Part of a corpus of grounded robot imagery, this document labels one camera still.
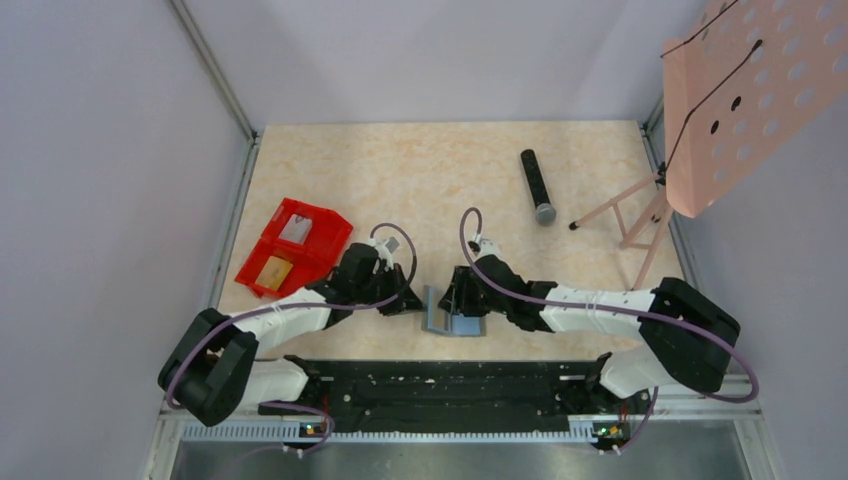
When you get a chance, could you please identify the grey card holder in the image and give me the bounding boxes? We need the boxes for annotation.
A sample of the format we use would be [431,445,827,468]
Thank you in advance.
[421,285,486,338]

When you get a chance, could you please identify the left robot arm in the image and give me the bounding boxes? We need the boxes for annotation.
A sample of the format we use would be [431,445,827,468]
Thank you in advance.
[157,238,420,426]

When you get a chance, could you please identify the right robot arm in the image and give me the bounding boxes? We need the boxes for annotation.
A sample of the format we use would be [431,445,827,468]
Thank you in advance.
[438,255,741,399]

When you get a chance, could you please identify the gold card in bin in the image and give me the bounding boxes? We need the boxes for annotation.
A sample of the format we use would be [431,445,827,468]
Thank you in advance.
[255,256,292,291]

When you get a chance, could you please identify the red plastic bin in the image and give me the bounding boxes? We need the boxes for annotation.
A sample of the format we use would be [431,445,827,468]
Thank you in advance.
[235,198,353,298]

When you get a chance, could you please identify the black microphone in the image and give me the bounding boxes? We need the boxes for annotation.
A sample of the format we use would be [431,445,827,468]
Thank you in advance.
[520,149,557,226]

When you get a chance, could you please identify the pink music stand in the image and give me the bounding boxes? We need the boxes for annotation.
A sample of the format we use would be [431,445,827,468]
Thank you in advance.
[568,0,848,293]

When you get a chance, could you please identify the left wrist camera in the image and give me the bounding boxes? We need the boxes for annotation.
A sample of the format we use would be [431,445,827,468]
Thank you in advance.
[371,236,400,264]

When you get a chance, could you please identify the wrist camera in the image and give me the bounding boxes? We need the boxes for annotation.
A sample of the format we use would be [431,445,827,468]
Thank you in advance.
[468,238,501,259]
[371,236,400,264]

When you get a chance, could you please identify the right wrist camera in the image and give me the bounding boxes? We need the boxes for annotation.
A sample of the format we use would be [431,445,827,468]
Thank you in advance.
[468,238,501,259]

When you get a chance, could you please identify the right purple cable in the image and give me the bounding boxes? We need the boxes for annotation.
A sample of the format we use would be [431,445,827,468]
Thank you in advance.
[459,207,761,452]

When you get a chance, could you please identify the purple cable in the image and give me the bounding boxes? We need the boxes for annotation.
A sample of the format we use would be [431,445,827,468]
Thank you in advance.
[459,207,761,452]
[164,222,419,458]

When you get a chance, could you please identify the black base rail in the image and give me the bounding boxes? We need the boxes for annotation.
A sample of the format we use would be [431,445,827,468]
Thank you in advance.
[295,360,650,434]

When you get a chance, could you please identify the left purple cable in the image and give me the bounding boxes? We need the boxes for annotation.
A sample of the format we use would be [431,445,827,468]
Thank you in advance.
[164,222,419,458]

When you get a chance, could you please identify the aluminium frame post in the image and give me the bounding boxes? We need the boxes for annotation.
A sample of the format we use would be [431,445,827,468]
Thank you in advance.
[164,0,258,142]

